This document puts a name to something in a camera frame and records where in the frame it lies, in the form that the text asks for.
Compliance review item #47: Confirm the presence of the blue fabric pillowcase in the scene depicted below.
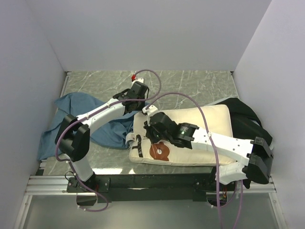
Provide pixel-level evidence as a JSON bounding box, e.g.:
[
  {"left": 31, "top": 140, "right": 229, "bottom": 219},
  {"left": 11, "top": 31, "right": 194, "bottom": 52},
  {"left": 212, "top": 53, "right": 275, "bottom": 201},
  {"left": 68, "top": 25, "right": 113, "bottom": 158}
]
[{"left": 37, "top": 93, "right": 138, "bottom": 160}]

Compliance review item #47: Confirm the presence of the cream pillow with bear print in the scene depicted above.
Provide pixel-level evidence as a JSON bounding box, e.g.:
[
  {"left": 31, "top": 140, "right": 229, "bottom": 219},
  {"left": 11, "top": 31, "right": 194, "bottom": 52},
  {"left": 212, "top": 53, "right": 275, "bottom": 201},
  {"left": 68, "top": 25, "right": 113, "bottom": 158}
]
[{"left": 127, "top": 104, "right": 235, "bottom": 167}]

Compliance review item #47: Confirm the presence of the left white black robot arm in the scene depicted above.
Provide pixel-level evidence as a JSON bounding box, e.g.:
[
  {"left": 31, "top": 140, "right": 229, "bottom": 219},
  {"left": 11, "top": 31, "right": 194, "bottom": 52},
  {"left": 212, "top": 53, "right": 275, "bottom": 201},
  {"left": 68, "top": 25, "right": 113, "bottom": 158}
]
[{"left": 55, "top": 79, "right": 149, "bottom": 192}]

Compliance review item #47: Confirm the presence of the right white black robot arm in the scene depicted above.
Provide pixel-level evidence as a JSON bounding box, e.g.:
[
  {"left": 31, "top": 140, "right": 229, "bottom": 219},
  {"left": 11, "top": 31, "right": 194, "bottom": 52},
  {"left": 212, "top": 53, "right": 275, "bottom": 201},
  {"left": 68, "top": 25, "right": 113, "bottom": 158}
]
[{"left": 143, "top": 112, "right": 274, "bottom": 190}]

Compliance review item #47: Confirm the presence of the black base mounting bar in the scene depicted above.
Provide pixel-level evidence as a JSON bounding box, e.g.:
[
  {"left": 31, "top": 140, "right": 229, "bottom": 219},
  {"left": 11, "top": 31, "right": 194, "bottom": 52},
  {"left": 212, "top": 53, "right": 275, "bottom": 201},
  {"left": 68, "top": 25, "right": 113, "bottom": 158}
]
[{"left": 66, "top": 166, "right": 229, "bottom": 207}]

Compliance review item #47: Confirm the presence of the black garment pile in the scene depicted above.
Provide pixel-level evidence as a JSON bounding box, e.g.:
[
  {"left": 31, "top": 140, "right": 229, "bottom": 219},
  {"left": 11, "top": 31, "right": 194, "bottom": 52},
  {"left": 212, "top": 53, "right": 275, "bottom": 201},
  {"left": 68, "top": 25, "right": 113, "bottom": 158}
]
[{"left": 219, "top": 97, "right": 274, "bottom": 189}]

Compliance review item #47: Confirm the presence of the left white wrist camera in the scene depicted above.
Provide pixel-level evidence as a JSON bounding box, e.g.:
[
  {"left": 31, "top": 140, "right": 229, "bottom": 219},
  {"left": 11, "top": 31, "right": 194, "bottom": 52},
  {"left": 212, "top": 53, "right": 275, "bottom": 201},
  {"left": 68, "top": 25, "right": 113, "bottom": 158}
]
[{"left": 131, "top": 71, "right": 144, "bottom": 84}]

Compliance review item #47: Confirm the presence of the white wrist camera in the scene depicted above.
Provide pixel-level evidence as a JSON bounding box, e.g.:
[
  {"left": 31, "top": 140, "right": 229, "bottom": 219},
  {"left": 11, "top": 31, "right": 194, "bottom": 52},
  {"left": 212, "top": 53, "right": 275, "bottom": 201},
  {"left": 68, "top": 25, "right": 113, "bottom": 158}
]
[
  {"left": 142, "top": 105, "right": 159, "bottom": 122},
  {"left": 131, "top": 71, "right": 144, "bottom": 84}
]

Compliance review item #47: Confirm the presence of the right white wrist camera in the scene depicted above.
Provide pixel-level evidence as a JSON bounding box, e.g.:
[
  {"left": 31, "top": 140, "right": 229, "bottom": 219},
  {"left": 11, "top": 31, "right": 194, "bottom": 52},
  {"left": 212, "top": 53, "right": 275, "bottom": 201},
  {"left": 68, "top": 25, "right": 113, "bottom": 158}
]
[{"left": 142, "top": 105, "right": 159, "bottom": 122}]

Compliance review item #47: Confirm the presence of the aluminium frame rail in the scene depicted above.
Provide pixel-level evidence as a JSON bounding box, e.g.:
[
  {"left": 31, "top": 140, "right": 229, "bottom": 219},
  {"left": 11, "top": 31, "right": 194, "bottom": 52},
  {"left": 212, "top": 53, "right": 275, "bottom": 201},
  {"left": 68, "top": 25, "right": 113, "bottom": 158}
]
[{"left": 23, "top": 174, "right": 72, "bottom": 196}]

